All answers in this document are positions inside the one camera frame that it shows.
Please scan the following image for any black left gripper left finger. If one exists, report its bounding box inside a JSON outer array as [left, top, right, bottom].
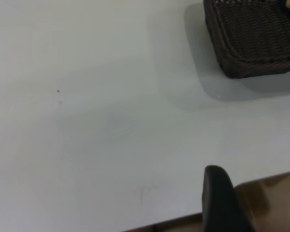
[[201, 165, 257, 232]]

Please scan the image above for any black woven wicker basket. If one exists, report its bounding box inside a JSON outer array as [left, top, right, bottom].
[[203, 0, 290, 79]]

